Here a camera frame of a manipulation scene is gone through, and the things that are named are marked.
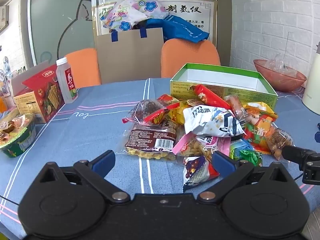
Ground calligraphy wall poster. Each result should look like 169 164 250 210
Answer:
91 0 218 49

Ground crumpled clear plastic wrap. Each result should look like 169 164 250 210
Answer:
264 53 298 77

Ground white electric kettle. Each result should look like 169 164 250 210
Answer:
302 41 320 116

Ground orange yellow snack packet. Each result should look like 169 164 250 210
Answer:
243 102 279 155

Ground pink packet of peanuts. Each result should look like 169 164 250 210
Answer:
172 133 232 161

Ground brown paper bag blue handles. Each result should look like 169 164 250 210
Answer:
94 27 164 84

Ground white and blue snack packet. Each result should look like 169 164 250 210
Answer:
183 106 246 138

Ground floral cloth bag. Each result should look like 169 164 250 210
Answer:
101 0 167 32

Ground green tray of candies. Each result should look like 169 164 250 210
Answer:
0 112 37 158

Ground pink plastic bowl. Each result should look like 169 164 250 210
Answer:
253 59 308 93

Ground clear bottle with red label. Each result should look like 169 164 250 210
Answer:
55 57 79 104

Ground clear packet of dark fruit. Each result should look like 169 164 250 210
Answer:
122 99 164 125

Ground blue plastic bag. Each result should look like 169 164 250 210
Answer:
145 15 209 43

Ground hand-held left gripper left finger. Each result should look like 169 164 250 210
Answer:
37 150 130 203

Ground orange chair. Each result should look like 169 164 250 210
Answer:
161 39 221 78
64 48 102 89

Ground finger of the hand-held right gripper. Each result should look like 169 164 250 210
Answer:
282 145 320 184

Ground blue striped tablecloth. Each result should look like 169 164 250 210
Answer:
0 77 320 240

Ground red orange snack packet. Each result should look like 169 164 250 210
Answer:
189 84 232 111

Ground red cracker box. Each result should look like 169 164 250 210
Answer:
11 59 66 124

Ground green cardboard box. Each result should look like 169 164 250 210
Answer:
170 63 278 110

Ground black cable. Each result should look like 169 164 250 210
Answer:
0 194 20 207

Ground purple and white snack packet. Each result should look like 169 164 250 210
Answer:
182 156 220 193

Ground clear bag with brown label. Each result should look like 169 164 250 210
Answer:
124 119 179 162

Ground green foil snack packet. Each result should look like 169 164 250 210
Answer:
229 139 263 167

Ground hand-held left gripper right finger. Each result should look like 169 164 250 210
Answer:
197 151 290 202

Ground pink clear sausage packet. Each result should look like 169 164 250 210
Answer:
224 94 248 121

